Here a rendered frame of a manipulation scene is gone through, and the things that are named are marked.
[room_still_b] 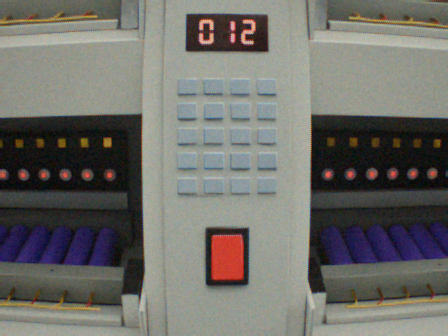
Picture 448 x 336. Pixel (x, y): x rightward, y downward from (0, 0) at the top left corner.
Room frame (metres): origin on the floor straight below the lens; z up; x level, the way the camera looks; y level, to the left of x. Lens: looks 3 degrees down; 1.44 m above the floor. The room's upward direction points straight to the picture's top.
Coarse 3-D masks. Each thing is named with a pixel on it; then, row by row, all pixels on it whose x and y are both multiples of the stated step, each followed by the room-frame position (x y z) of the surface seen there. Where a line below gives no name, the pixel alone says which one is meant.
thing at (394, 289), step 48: (336, 144) 0.49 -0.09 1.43; (384, 144) 0.49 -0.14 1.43; (432, 144) 0.49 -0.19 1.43; (336, 192) 0.50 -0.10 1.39; (384, 192) 0.50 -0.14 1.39; (432, 192) 0.50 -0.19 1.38; (336, 240) 0.46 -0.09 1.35; (384, 240) 0.45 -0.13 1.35; (432, 240) 0.45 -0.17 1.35; (336, 288) 0.40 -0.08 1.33; (384, 288) 0.40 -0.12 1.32; (432, 288) 0.40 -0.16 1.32
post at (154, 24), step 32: (160, 0) 0.32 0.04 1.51; (288, 0) 0.33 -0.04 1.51; (160, 32) 0.32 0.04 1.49; (160, 64) 0.32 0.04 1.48; (160, 96) 0.32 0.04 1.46; (160, 128) 0.32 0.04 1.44; (160, 160) 0.32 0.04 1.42; (160, 192) 0.32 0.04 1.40; (160, 224) 0.32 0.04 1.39; (160, 256) 0.32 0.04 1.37; (160, 288) 0.32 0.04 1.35; (288, 288) 0.33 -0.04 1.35; (160, 320) 0.32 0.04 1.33; (288, 320) 0.33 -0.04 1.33
